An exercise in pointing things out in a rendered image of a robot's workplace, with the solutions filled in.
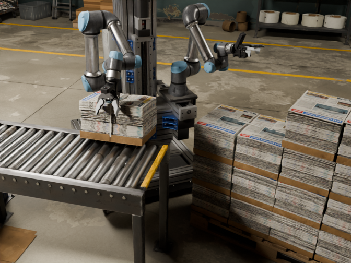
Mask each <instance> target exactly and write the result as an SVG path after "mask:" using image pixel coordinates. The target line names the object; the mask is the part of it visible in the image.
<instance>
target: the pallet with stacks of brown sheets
mask: <svg viewBox="0 0 351 263"><path fill-rule="evenodd" d="M95 10H107V11H109V12H111V13H113V1H112V0H84V7H81V8H79V9H77V10H76V19H75V20H73V28H78V16H79V14H80V13H81V12H82V11H95Z"/></svg>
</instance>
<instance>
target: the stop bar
mask: <svg viewBox="0 0 351 263"><path fill-rule="evenodd" d="M167 149H168V145H163V146H162V148H161V150H160V151H159V153H158V155H157V157H156V159H155V161H154V162H153V164H152V166H151V168H150V170H149V172H148V173H147V175H146V177H145V179H144V181H143V183H142V184H141V186H140V189H141V190H146V189H147V187H148V185H149V183H150V182H151V180H152V178H153V176H154V174H155V172H156V170H157V168H158V166H159V165H160V163H161V161H162V159H163V156H164V155H165V153H166V151H167Z"/></svg>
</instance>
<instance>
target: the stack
mask: <svg viewBox="0 0 351 263"><path fill-rule="evenodd" d="M285 127H286V120H283V119H279V118H274V117H270V116H266V115H261V114H260V115H258V113H254V112H251V111H247V110H243V109H239V108H236V107H232V106H227V105H222V104H221V105H220V106H218V107H217V108H215V109H213V110H212V111H211V112H208V114H207V115H205V116H203V117H202V118H200V119H199V120H198V121H197V122H195V123H194V148H196V149H200V150H203V151H206V152H209V153H212V154H216V155H218V156H221V157H224V158H227V159H231V160H233V159H235V161H238V162H241V163H244V164H247V165H250V166H253V167H256V168H259V169H263V170H266V171H269V172H272V173H275V174H279V173H280V171H282V172H281V173H280V176H283V177H287V178H290V179H292V180H296V181H299V182H302V183H305V184H308V185H311V186H314V187H318V188H321V189H325V190H328V191H329V190H330V189H331V188H332V189H331V192H332V193H336V194H339V195H342V196H345V197H349V198H351V166H347V165H343V164H340V163H336V159H337V155H338V154H337V155H336V157H335V159H334V161H330V160H326V159H323V158H319V157H315V156H312V155H309V154H306V153H302V152H299V151H296V150H292V149H288V148H285V147H282V140H283V138H284V137H285V130H286V129H285ZM192 167H193V174H192V176H193V178H196V179H198V180H201V181H205V182H208V183H211V184H213V185H216V186H219V187H222V188H225V189H227V190H231V189H232V190H231V191H232V192H234V193H237V194H240V195H243V196H246V197H249V198H251V199H254V200H257V201H260V202H262V203H265V204H267V205H270V206H274V207H275V208H278V209H281V210H284V211H287V212H290V213H292V214H295V215H298V216H300V217H303V218H306V219H308V220H311V221H314V222H316V223H319V224H320V225H321V223H323V224H324V225H327V226H329V227H331V228H334V229H337V230H339V231H342V232H345V233H347V234H350V235H351V205H348V204H345V203H343V202H340V201H337V200H334V199H331V198H329V195H328V197H325V196H322V195H319V194H316V193H313V192H310V191H307V190H304V189H301V188H298V187H294V186H291V185H288V184H285V183H282V182H279V181H278V180H274V179H271V178H268V177H265V176H262V175H259V174H256V173H253V172H249V171H246V170H243V169H240V168H237V167H235V166H231V165H228V164H225V163H222V162H219V161H216V160H213V159H210V158H207V157H203V156H200V155H198V154H193V166H192ZM192 186H193V188H192V205H195V206H197V207H200V208H202V209H205V210H207V211H209V212H212V213H214V214H217V215H219V216H221V217H223V218H226V219H228V218H229V220H231V221H234V222H236V223H239V224H242V225H244V226H247V227H249V228H252V229H254V230H257V231H259V232H261V233H264V234H266V235H270V236H272V237H274V238H276V239H279V240H281V241H283V242H286V243H288V244H291V245H294V246H296V247H298V248H301V249H303V250H306V251H308V252H311V253H313V254H314V252H315V253H316V255H319V256H321V257H323V258H326V259H328V260H331V261H333V262H336V263H351V241H349V240H346V239H344V238H342V237H339V236H336V235H334V234H331V233H328V232H326V231H323V230H321V227H320V228H319V230H318V229H316V228H313V227H311V226H308V225H306V224H303V223H300V222H298V221H295V220H292V219H290V218H287V217H284V216H281V215H279V214H276V213H273V212H271V211H268V210H265V209H263V208H260V207H257V206H255V205H252V204H249V203H247V202H244V201H242V200H239V199H236V198H233V197H231V196H229V195H226V194H223V193H220V192H217V191H215V190H212V189H210V188H207V187H204V186H201V185H198V184H195V183H193V185H192ZM209 223H212V224H214V225H216V226H219V227H221V228H223V229H226V230H228V231H231V232H233V233H236V234H238V235H241V236H243V237H245V238H248V239H250V240H252V241H255V242H256V248H255V247H253V246H250V245H248V244H246V243H243V242H241V241H239V240H236V239H234V238H232V237H229V236H227V235H224V234H222V233H220V232H217V231H215V230H213V229H210V228H209ZM190 225H191V226H194V227H196V228H198V229H200V230H203V231H205V232H207V233H210V234H212V235H214V236H217V237H219V238H222V239H223V240H226V241H228V242H231V243H233V244H235V245H238V246H240V247H242V248H245V249H247V250H249V251H251V252H254V253H256V254H258V255H261V256H263V257H265V258H268V259H270V260H272V261H274V262H277V263H290V262H288V261H285V260H283V259H281V258H278V257H277V256H278V252H281V253H283V254H286V255H288V256H290V257H293V258H296V259H298V260H300V261H303V262H305V263H322V262H317V261H315V260H312V259H310V258H309V257H307V256H304V255H302V254H300V253H295V252H292V251H290V250H288V249H287V248H285V247H282V246H280V245H278V244H275V243H273V242H270V241H268V240H266V239H263V238H261V237H258V236H256V235H253V234H251V233H248V232H246V231H243V230H241V229H238V228H236V227H234V226H231V225H228V224H226V223H224V222H221V221H219V220H216V219H214V218H212V217H209V216H207V215H205V214H202V213H200V212H197V211H195V210H193V209H191V219H190ZM321 226H322V225H321Z"/></svg>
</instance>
